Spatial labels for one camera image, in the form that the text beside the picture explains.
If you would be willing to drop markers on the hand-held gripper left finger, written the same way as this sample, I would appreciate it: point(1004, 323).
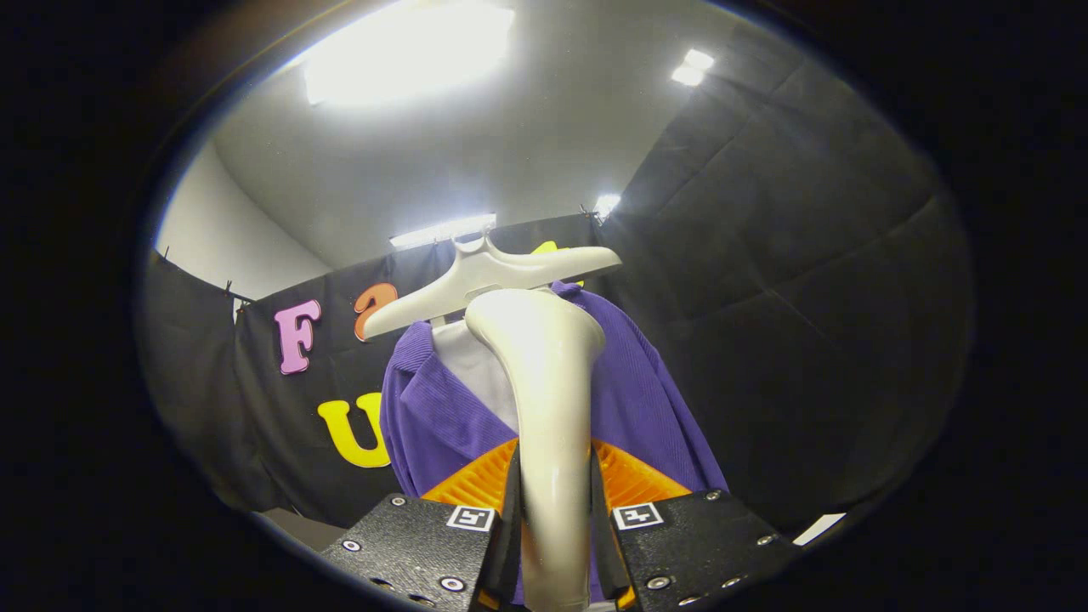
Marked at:
point(425, 544)

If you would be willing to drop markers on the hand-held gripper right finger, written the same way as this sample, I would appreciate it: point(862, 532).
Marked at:
point(697, 544)

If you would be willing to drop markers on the cream garment steamer head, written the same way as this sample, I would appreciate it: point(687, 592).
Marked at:
point(544, 382)

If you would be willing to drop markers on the white plastic clothes hanger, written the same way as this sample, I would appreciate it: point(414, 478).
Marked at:
point(476, 276)

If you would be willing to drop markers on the grey drawer cabinet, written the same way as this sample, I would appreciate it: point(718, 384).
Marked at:
point(306, 529)

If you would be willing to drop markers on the white flat board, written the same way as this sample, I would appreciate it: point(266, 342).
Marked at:
point(820, 529)

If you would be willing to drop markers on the white torso form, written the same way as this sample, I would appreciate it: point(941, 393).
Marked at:
point(476, 365)

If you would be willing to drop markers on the black backdrop cloth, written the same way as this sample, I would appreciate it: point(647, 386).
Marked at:
point(807, 297)

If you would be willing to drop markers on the long ceiling light strip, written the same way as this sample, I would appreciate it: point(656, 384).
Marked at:
point(442, 231)

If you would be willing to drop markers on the small square ceiling light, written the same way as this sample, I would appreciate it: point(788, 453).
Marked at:
point(693, 68)

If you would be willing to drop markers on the large ceiling light panel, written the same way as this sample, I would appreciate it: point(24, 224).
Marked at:
point(408, 51)

